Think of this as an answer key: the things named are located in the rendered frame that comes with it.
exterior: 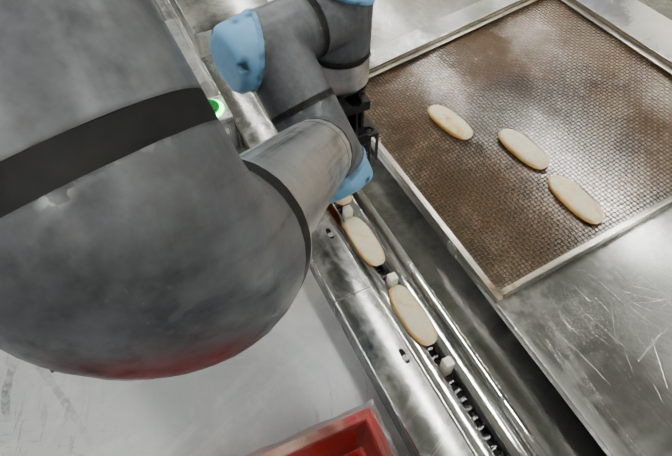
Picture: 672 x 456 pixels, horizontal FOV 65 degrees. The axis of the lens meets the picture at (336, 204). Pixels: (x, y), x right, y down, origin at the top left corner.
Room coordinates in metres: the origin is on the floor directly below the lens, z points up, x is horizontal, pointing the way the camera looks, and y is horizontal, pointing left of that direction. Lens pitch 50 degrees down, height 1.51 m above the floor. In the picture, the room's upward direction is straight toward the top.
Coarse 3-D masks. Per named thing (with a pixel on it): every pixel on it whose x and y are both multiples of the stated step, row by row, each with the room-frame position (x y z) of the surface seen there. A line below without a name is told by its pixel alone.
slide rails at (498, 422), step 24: (336, 216) 0.53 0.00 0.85; (360, 216) 0.53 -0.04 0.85; (384, 240) 0.49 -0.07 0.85; (360, 264) 0.44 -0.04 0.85; (384, 264) 0.44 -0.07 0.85; (384, 288) 0.40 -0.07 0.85; (408, 288) 0.40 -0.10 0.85; (432, 312) 0.36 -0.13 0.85; (408, 336) 0.33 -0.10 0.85; (432, 360) 0.29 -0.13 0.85; (456, 360) 0.29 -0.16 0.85; (480, 384) 0.26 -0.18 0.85; (456, 408) 0.23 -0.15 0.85; (480, 408) 0.23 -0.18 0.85; (504, 432) 0.20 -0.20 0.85
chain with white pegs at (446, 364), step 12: (348, 216) 0.53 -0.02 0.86; (384, 276) 0.43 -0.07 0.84; (396, 276) 0.41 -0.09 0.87; (432, 348) 0.31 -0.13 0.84; (444, 360) 0.28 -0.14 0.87; (444, 372) 0.28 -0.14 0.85; (456, 384) 0.27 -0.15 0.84; (468, 408) 0.23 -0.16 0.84; (480, 420) 0.22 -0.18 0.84; (492, 444) 0.19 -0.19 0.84
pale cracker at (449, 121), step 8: (432, 112) 0.71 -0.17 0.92; (440, 112) 0.71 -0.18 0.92; (448, 112) 0.70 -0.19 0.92; (440, 120) 0.69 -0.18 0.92; (448, 120) 0.69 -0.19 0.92; (456, 120) 0.68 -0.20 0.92; (448, 128) 0.67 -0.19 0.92; (456, 128) 0.66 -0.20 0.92; (464, 128) 0.66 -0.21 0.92; (456, 136) 0.65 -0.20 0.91; (464, 136) 0.65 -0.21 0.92
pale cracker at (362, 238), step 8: (344, 224) 0.51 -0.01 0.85; (352, 224) 0.51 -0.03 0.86; (360, 224) 0.51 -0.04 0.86; (352, 232) 0.49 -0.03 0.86; (360, 232) 0.49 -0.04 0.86; (368, 232) 0.49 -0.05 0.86; (352, 240) 0.48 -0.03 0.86; (360, 240) 0.48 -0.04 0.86; (368, 240) 0.48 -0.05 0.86; (376, 240) 0.48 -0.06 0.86; (360, 248) 0.46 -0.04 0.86; (368, 248) 0.46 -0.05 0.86; (376, 248) 0.46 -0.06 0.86; (368, 256) 0.45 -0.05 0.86; (376, 256) 0.45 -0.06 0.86; (384, 256) 0.45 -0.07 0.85; (376, 264) 0.44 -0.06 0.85
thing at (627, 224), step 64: (576, 0) 0.96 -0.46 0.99; (384, 64) 0.85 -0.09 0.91; (576, 64) 0.79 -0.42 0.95; (384, 128) 0.69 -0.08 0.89; (512, 128) 0.66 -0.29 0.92; (576, 128) 0.65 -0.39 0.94; (448, 192) 0.54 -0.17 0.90; (640, 192) 0.51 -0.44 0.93; (512, 256) 0.42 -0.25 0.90; (576, 256) 0.41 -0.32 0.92
